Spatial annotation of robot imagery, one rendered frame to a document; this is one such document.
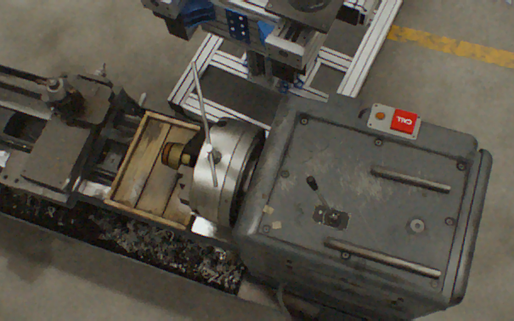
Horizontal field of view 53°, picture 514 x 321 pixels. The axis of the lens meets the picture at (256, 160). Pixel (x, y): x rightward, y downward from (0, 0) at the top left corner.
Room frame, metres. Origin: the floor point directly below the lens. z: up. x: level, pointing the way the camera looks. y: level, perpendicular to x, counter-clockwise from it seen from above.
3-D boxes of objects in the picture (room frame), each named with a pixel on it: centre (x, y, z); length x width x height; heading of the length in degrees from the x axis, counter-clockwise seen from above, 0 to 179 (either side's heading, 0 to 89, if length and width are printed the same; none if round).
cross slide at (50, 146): (0.86, 0.62, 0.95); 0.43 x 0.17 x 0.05; 152
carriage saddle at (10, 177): (0.87, 0.66, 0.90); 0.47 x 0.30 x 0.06; 152
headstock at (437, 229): (0.38, -0.26, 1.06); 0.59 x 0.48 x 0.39; 62
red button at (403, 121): (0.54, -0.40, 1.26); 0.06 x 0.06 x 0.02; 62
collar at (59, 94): (0.91, 0.58, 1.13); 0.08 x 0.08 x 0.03
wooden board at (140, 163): (0.68, 0.31, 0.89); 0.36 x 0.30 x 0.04; 152
